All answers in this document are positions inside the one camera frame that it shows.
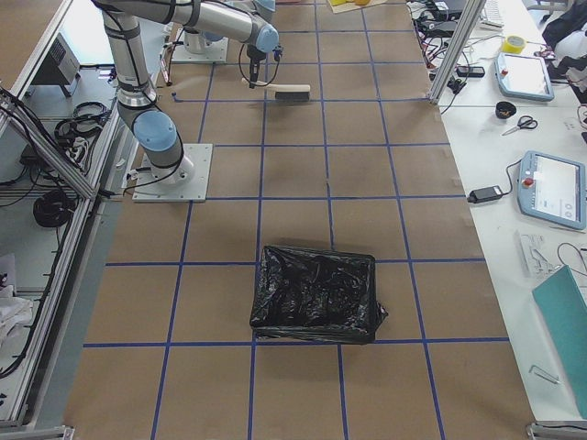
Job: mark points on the small black bowl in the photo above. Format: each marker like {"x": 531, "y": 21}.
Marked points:
{"x": 504, "y": 110}

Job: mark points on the near teach pendant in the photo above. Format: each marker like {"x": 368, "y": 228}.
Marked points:
{"x": 553, "y": 189}

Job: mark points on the white plastic dustpan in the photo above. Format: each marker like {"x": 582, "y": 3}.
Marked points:
{"x": 350, "y": 5}

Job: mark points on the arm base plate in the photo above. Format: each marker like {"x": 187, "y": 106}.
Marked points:
{"x": 197, "y": 48}
{"x": 188, "y": 183}

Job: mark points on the metal allen key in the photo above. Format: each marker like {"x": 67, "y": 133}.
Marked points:
{"x": 543, "y": 374}

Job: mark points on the far teach pendant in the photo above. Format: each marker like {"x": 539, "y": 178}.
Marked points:
{"x": 524, "y": 77}

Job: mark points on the yellow tape roll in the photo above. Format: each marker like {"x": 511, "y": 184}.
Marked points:
{"x": 513, "y": 44}

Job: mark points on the black handled scissors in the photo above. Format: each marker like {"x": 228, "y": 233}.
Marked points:
{"x": 525, "y": 122}

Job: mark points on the teach pendant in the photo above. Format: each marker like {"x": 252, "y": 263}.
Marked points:
{"x": 524, "y": 77}
{"x": 553, "y": 189}

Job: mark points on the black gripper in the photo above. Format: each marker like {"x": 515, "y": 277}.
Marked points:
{"x": 253, "y": 54}

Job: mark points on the aluminium frame post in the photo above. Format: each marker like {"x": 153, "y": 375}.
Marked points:
{"x": 465, "y": 26}

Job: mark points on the teal folder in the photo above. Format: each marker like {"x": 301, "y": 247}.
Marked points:
{"x": 563, "y": 310}

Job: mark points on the black power adapter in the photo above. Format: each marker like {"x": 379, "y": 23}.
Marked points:
{"x": 485, "y": 194}

